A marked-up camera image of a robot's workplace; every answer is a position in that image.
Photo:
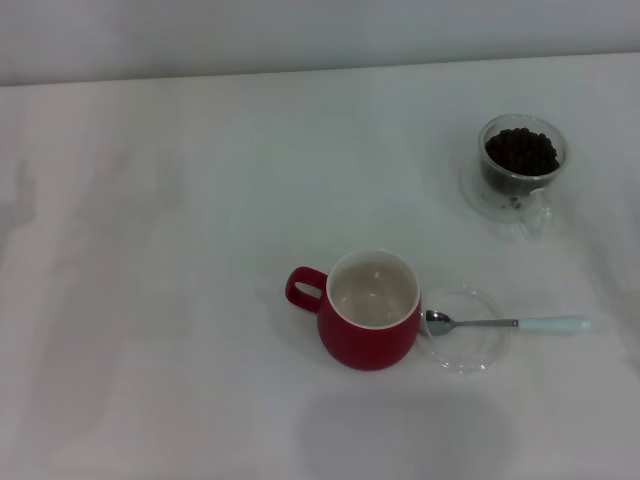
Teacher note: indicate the red ceramic mug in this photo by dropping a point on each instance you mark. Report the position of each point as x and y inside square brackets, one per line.
[365, 345]

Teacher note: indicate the spilled coffee bean crumbs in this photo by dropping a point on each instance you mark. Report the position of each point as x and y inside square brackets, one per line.
[515, 202]

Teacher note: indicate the brown coffee beans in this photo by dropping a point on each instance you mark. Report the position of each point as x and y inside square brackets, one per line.
[522, 150]

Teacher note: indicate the clear glass saucer with crumbs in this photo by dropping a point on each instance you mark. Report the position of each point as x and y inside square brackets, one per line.
[487, 205]

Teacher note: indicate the empty clear glass saucer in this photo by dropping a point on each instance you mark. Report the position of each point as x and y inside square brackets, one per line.
[465, 355]

